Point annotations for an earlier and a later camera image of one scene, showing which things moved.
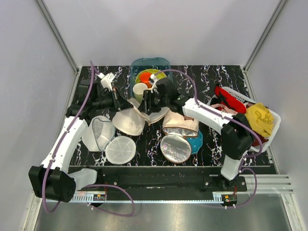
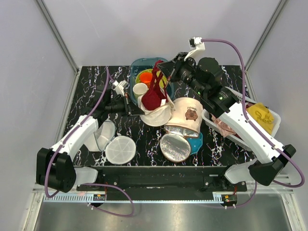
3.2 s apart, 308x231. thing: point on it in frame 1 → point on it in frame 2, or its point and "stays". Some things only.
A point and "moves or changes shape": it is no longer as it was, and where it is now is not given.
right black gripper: (147, 96) → (168, 67)
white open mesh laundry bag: (99, 136) stays
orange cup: (144, 77) stays
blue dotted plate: (196, 142) stays
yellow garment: (260, 120) stays
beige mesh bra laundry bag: (132, 120) moves or changes shape
